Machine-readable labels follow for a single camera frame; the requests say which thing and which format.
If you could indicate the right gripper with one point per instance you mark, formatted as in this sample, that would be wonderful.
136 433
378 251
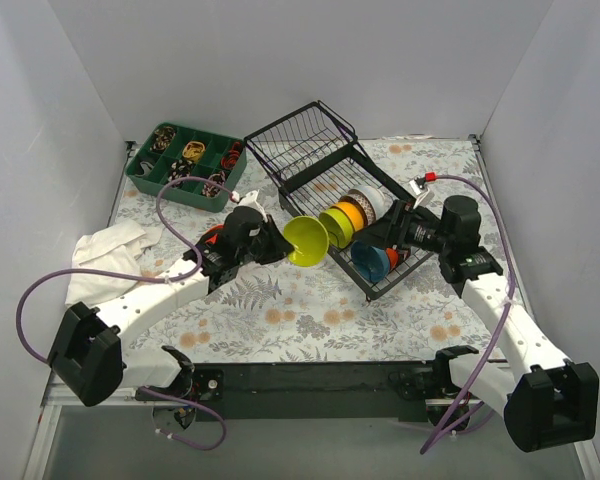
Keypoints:
389 230

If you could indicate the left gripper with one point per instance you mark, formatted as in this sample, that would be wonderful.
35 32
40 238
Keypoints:
268 240

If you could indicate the lime green bowl back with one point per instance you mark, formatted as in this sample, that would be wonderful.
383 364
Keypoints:
309 239

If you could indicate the lime green bowl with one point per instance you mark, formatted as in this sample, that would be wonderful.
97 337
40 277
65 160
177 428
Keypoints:
338 226
309 239

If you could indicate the red orange bowl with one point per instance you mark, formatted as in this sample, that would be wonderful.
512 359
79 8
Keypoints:
210 236

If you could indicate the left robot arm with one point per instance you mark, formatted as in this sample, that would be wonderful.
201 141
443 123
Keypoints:
92 351

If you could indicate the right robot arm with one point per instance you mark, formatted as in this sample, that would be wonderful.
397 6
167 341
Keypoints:
544 398

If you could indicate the yellow orange bowl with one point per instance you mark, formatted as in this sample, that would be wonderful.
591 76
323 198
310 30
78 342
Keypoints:
354 213

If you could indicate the orange bowl front right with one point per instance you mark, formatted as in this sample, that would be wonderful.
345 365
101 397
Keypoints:
393 257

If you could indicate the blue bowl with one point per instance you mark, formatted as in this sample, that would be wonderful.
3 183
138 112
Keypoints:
372 263

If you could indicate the white bowl left row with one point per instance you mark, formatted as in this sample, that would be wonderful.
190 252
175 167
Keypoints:
375 197

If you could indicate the lime green bowl front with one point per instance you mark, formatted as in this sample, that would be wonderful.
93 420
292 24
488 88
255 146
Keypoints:
338 226

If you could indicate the brown patterned bowl left row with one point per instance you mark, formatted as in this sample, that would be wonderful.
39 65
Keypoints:
362 203

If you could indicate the floral patterned table mat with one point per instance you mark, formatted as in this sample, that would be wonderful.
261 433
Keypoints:
282 312

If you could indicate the pink floral rolled belt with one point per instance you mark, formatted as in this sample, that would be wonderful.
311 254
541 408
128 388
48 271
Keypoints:
215 185

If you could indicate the red black rolled belt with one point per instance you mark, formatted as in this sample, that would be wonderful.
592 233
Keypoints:
230 159

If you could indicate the dark floral rolled belt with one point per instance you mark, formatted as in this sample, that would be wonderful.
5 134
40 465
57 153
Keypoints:
180 169

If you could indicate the yellow rolled belt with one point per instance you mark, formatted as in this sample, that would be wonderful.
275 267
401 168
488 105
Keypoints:
193 151

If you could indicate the green compartment organizer tray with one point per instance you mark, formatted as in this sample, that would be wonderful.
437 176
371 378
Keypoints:
215 163

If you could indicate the grey rolled belt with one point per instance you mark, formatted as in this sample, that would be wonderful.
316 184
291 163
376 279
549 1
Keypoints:
143 168

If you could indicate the brown patterned rolled belt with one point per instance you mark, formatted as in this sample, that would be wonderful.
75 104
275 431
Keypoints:
162 138

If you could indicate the white crumpled cloth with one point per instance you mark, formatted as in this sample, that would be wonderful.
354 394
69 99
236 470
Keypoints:
114 249

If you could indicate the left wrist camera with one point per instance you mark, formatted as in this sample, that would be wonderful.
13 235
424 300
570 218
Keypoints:
250 200

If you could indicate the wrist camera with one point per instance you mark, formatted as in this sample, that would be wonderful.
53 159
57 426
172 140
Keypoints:
419 188
250 200

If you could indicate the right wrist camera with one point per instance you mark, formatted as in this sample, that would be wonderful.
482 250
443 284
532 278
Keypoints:
419 188

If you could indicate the black wire dish rack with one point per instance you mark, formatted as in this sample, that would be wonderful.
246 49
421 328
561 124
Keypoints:
314 157

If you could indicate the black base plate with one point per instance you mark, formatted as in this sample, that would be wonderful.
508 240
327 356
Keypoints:
406 391

